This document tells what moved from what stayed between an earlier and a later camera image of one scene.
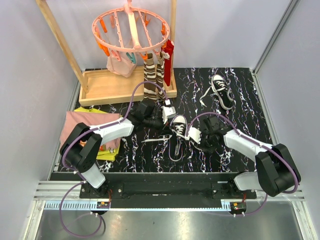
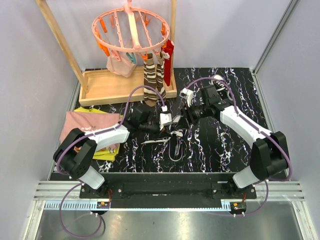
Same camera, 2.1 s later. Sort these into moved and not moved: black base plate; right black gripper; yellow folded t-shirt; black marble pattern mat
Moved: right black gripper
Not moved: yellow folded t-shirt; black marble pattern mat; black base plate
